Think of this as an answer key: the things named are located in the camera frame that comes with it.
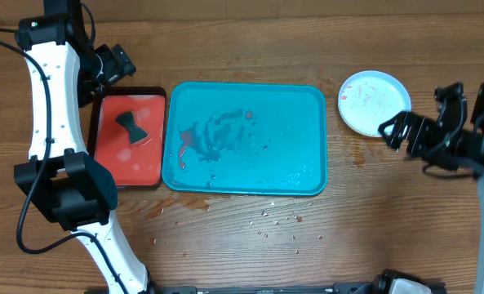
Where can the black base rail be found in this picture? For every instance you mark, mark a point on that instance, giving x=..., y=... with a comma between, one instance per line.
x=336, y=288

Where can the light blue plate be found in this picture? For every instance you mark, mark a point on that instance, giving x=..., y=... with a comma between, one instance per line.
x=370, y=98

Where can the dark red water tray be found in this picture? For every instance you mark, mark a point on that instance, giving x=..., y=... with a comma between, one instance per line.
x=138, y=165

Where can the green and orange sponge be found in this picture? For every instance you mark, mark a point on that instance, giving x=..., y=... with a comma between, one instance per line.
x=135, y=133

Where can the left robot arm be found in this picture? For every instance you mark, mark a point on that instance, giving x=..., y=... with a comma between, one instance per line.
x=61, y=179

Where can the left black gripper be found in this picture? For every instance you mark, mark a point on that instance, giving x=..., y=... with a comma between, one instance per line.
x=121, y=65

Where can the teal plastic tray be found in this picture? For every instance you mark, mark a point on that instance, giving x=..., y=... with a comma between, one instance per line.
x=246, y=138

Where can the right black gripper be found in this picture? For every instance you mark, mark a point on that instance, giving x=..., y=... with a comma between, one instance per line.
x=413, y=126

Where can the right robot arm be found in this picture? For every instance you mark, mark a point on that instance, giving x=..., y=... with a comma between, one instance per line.
x=474, y=122

